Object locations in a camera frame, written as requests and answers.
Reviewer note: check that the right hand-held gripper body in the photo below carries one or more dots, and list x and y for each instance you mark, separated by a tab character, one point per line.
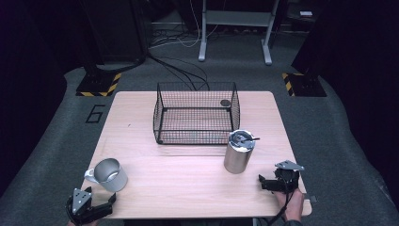
288	179

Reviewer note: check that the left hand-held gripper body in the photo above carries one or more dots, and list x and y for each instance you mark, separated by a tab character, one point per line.
78	201

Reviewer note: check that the person's left hand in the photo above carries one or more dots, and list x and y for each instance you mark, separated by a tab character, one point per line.
80	224

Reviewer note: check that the person's right hand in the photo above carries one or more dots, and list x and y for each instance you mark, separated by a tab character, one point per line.
293	205

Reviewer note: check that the stainless steel tumbler with lid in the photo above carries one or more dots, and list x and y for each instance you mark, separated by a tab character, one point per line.
238	157

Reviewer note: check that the dark round basket tag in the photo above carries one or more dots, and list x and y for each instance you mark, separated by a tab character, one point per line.
225	103

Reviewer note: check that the black yellow striped base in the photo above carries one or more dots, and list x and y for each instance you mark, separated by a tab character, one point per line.
98	84
302	85

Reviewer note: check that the black cabinet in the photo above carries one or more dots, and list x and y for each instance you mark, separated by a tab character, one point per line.
116	31

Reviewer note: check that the white metal stand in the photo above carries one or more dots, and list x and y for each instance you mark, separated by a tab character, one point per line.
238	18

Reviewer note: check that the small white device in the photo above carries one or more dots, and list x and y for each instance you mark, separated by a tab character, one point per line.
306	13

